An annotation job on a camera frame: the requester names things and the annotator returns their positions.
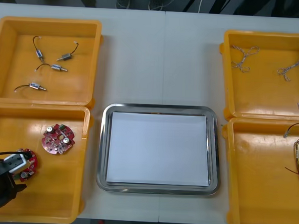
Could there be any white cable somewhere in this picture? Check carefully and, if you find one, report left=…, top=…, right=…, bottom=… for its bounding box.
left=173, top=0, right=203, bottom=13

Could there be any round red circuit board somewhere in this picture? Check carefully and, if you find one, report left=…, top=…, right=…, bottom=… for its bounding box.
left=41, top=122, right=76, bottom=156
left=12, top=147, right=41, bottom=182

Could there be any red green black wire harness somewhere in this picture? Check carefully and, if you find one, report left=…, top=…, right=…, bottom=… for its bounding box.
left=281, top=121, right=299, bottom=190

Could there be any steel tray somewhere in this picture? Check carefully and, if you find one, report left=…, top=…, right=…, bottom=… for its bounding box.
left=95, top=102, right=224, bottom=198

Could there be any blue-white twisted wire harness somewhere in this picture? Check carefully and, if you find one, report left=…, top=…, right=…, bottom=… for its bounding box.
left=230, top=44, right=261, bottom=74

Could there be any white paper sheet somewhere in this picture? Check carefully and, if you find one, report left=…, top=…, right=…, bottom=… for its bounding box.
left=106, top=111, right=213, bottom=187

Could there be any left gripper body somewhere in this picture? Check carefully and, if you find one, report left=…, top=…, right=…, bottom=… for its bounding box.
left=0, top=160, right=29, bottom=199

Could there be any blue-white harness black connector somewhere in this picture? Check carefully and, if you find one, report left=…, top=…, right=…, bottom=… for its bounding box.
left=276, top=48, right=299, bottom=83

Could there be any yellow-orange plastic bin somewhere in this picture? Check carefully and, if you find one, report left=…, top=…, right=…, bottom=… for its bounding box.
left=218, top=117, right=299, bottom=224
left=216, top=29, right=299, bottom=122
left=0, top=15, right=103, bottom=108
left=0, top=102, right=95, bottom=224

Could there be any small metal solenoid black cable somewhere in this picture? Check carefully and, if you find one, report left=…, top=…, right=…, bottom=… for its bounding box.
left=56, top=40, right=80, bottom=63
left=13, top=81, right=48, bottom=94
left=31, top=35, right=48, bottom=64
left=35, top=62, right=69, bottom=74

